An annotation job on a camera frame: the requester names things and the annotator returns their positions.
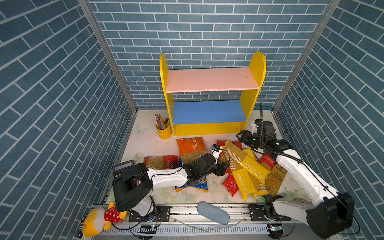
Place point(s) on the grey blue pouch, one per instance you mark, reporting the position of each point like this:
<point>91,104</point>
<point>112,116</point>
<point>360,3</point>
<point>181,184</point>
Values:
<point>213,213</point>

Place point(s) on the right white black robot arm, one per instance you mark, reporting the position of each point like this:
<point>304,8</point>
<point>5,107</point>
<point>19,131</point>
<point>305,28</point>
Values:
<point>328,212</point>

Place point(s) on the coloured pencils bunch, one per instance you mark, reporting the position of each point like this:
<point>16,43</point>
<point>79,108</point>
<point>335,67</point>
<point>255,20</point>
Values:
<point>160,122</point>

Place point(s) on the aluminium rail base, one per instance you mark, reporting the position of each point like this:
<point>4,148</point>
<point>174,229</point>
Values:
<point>204,219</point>

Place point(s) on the yellow pencil cup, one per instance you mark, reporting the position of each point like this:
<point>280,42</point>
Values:
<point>165,133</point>

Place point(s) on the orange macaroni bag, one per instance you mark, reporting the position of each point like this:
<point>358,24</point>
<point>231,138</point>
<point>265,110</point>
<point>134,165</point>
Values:
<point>191,149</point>

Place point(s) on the yellow pink blue shelf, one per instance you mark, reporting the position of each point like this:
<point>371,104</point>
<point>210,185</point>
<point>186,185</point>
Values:
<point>212,117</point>

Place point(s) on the black calculator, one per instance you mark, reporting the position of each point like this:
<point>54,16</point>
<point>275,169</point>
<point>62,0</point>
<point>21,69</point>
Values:
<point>122,167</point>

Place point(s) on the dark blue spaghetti bag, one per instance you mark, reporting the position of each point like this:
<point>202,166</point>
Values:
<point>275,179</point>

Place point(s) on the yellow spaghetti bag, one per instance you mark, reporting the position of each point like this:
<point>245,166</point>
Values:
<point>248,185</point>
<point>242,159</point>

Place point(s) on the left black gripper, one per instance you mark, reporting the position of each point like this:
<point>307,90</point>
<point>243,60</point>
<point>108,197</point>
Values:
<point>220,169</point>

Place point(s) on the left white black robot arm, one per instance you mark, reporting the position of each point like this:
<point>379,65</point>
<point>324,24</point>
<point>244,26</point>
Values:
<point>132,187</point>

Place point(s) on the yellow plush toy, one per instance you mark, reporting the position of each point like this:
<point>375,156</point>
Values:
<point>100,219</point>

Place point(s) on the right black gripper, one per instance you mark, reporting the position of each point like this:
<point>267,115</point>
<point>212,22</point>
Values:
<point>244,137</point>

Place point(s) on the red spaghetti bag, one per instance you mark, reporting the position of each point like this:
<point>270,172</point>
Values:
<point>267,162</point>
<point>231,185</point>

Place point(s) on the red fusilli bag left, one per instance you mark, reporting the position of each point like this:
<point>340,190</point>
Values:
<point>162,162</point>

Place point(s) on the blue macaroni bag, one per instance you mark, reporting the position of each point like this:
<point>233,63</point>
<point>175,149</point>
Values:
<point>201,185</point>

